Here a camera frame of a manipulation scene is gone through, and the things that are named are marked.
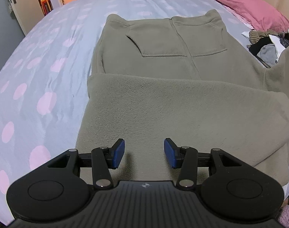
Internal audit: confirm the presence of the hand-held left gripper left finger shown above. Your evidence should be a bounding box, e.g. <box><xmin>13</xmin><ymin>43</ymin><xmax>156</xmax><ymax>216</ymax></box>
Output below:
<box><xmin>47</xmin><ymin>138</ymin><xmax>125</xmax><ymax>190</ymax></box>

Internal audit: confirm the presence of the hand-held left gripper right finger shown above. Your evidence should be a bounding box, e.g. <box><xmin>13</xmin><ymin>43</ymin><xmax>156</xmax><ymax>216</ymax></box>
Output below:
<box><xmin>164</xmin><ymin>138</ymin><xmax>244</xmax><ymax>190</ymax></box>

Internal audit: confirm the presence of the olive fleece jacket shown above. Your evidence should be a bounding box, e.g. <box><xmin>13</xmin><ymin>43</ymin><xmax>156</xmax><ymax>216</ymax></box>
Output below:
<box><xmin>74</xmin><ymin>9</ymin><xmax>289</xmax><ymax>195</ymax></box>

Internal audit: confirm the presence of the black garment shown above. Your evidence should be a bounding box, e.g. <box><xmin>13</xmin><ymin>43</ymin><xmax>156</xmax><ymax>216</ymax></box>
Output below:
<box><xmin>249</xmin><ymin>37</ymin><xmax>289</xmax><ymax>59</ymax></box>

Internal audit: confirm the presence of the grey garment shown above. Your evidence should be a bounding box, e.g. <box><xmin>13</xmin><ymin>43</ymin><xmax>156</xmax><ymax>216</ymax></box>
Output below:
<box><xmin>257</xmin><ymin>45</ymin><xmax>279</xmax><ymax>68</ymax></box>

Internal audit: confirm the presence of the brown knit garment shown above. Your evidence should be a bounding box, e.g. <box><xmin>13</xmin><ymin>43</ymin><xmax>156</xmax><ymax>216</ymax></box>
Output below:
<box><xmin>249</xmin><ymin>29</ymin><xmax>280</xmax><ymax>45</ymax></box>

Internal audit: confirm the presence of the white garment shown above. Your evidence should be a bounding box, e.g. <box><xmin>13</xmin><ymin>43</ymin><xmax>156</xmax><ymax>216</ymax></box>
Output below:
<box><xmin>268</xmin><ymin>28</ymin><xmax>289</xmax><ymax>63</ymax></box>

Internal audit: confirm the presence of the orange stool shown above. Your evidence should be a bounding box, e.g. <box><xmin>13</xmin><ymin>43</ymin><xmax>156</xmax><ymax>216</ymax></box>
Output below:
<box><xmin>40</xmin><ymin>0</ymin><xmax>51</xmax><ymax>13</ymax></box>

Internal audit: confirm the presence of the pink pillow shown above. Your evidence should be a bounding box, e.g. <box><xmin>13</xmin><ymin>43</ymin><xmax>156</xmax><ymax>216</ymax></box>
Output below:
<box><xmin>204</xmin><ymin>0</ymin><xmax>289</xmax><ymax>34</ymax></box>

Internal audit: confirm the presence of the beige room door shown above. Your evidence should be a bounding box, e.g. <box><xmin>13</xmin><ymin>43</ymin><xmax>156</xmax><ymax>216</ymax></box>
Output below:
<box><xmin>2</xmin><ymin>0</ymin><xmax>52</xmax><ymax>36</ymax></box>

